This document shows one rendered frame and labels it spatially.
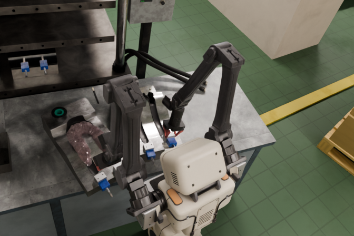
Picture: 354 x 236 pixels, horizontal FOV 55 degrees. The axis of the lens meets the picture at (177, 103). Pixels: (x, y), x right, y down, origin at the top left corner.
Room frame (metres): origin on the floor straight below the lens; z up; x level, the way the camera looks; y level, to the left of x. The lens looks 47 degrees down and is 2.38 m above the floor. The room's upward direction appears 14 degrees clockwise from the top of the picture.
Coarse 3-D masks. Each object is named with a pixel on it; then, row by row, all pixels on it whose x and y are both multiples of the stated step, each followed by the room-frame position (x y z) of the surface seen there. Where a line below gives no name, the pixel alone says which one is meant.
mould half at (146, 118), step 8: (144, 88) 1.49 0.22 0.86; (152, 88) 1.50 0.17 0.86; (160, 96) 1.38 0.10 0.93; (160, 104) 1.33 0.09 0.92; (144, 112) 1.26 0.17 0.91; (160, 112) 1.29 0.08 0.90; (144, 120) 1.22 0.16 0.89; (152, 120) 1.23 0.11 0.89; (160, 120) 1.25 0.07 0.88; (144, 128) 1.16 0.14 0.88; (152, 128) 1.18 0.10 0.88; (152, 136) 1.12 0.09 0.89; (176, 136) 1.16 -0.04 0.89; (160, 144) 1.08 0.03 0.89; (176, 144) 1.10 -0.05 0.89; (144, 152) 1.00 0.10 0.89; (160, 152) 1.04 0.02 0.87; (144, 160) 1.00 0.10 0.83
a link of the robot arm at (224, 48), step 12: (216, 48) 1.06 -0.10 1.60; (228, 48) 1.07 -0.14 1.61; (216, 60) 1.04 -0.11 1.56; (228, 60) 1.01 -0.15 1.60; (240, 60) 1.03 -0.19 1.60; (228, 72) 1.00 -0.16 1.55; (228, 84) 0.99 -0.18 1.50; (228, 96) 0.97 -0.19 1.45; (228, 108) 0.97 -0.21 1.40; (216, 120) 0.96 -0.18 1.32; (228, 120) 0.96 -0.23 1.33; (216, 132) 0.91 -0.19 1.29; (228, 132) 0.95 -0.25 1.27
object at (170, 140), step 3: (171, 132) 1.11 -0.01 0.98; (171, 135) 1.08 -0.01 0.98; (174, 135) 1.09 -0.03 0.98; (168, 138) 1.07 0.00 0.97; (171, 138) 1.08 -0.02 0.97; (174, 138) 1.08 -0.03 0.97; (165, 141) 1.06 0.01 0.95; (168, 141) 1.05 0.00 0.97; (171, 141) 1.05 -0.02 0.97; (174, 141) 1.06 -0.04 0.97; (168, 144) 1.04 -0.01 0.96; (171, 144) 1.04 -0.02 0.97; (174, 144) 1.05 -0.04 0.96
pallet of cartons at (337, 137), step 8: (352, 112) 2.12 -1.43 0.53; (344, 120) 2.11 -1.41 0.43; (352, 120) 2.08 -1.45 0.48; (336, 128) 2.27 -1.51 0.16; (344, 128) 2.09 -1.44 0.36; (352, 128) 2.06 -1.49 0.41; (328, 136) 2.14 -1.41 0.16; (336, 136) 2.09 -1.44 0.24; (344, 136) 2.06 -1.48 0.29; (352, 136) 2.03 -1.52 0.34; (320, 144) 2.12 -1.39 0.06; (328, 144) 2.09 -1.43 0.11; (336, 144) 2.07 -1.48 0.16; (344, 144) 2.04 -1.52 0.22; (352, 144) 2.01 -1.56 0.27; (328, 152) 2.07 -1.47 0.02; (336, 152) 2.10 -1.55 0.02; (344, 152) 2.00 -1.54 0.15; (352, 152) 1.98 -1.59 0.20; (336, 160) 2.00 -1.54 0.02; (344, 160) 2.02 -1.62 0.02; (352, 160) 1.95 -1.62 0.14; (344, 168) 1.95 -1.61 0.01; (352, 168) 1.96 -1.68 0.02
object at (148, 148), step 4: (144, 144) 1.03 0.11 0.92; (148, 144) 1.04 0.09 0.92; (152, 144) 1.05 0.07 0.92; (144, 148) 1.01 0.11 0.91; (148, 148) 1.02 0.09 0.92; (152, 148) 1.02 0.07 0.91; (148, 152) 1.00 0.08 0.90; (152, 152) 1.01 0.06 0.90; (148, 156) 0.97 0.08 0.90; (152, 156) 0.98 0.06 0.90; (152, 160) 0.96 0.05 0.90
